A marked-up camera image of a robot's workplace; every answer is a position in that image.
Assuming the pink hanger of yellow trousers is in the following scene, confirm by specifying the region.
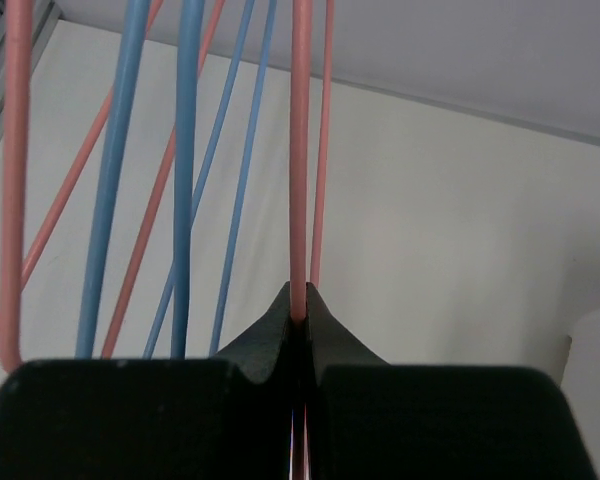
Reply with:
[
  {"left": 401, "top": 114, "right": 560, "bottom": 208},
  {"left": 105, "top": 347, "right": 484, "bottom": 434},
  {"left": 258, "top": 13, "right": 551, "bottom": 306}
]
[{"left": 0, "top": 1, "right": 162, "bottom": 373}]

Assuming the blue hanger of teal trousers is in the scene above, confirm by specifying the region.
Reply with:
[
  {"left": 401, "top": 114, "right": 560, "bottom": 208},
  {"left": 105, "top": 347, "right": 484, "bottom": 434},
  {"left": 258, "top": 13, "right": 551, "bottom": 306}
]
[{"left": 142, "top": 0, "right": 277, "bottom": 360}]

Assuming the pink hanger of red trousers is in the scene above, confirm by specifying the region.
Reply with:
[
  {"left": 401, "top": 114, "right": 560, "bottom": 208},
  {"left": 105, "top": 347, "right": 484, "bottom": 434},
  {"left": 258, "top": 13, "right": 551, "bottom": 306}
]
[{"left": 289, "top": 1, "right": 335, "bottom": 325}]

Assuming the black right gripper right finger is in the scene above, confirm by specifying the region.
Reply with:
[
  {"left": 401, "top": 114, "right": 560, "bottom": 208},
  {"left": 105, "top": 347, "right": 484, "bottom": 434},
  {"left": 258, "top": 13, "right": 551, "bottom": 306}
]
[{"left": 306, "top": 286, "right": 596, "bottom": 479}]

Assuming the white plastic basket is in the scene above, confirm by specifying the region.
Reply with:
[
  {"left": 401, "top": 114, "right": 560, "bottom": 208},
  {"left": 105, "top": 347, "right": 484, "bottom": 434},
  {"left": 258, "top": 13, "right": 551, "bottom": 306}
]
[{"left": 561, "top": 310, "right": 600, "bottom": 478}]

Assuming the blue hanger of lilac trousers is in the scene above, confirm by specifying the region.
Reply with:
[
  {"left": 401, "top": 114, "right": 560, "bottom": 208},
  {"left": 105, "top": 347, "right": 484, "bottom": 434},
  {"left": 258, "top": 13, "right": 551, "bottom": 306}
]
[{"left": 75, "top": 1, "right": 205, "bottom": 359}]

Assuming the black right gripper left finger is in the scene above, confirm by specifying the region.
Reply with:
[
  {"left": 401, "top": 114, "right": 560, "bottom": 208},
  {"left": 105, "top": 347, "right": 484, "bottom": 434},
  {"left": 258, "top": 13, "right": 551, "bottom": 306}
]
[{"left": 0, "top": 288, "right": 291, "bottom": 479}]

